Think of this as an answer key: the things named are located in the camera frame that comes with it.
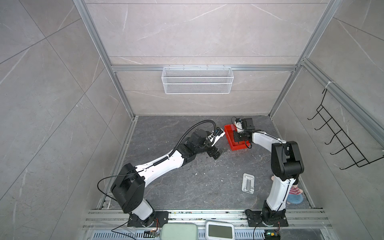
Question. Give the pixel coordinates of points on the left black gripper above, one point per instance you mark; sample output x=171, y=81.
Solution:
x=213, y=152

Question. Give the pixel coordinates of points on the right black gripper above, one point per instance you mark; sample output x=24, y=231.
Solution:
x=236, y=137

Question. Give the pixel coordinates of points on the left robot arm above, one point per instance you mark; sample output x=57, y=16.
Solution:
x=129, y=186

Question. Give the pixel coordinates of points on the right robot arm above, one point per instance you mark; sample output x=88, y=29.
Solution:
x=286, y=165

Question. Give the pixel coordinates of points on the red plastic bin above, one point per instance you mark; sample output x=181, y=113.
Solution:
x=229, y=131

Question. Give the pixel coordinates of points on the clear plastic holder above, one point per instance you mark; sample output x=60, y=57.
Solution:
x=248, y=183

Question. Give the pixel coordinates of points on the small plush doll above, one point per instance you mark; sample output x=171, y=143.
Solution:
x=295, y=192

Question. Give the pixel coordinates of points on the white display device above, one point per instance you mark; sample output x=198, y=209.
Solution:
x=219, y=231

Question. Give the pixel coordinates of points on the pale green box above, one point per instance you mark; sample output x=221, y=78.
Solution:
x=179, y=231

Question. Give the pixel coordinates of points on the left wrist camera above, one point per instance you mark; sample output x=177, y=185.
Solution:
x=215, y=136

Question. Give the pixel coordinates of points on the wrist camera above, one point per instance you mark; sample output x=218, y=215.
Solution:
x=215, y=136
x=244, y=125

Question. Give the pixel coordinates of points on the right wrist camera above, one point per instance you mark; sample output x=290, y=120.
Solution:
x=244, y=125

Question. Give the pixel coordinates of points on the white wire mesh basket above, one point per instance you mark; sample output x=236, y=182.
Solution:
x=197, y=80

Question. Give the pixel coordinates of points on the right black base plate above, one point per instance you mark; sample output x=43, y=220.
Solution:
x=255, y=219

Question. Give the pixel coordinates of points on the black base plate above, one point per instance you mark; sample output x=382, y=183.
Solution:
x=156, y=219
x=255, y=219

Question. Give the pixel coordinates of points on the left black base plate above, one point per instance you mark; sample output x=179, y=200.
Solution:
x=156, y=219

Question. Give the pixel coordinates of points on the black wire hook rack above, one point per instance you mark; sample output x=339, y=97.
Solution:
x=340, y=136

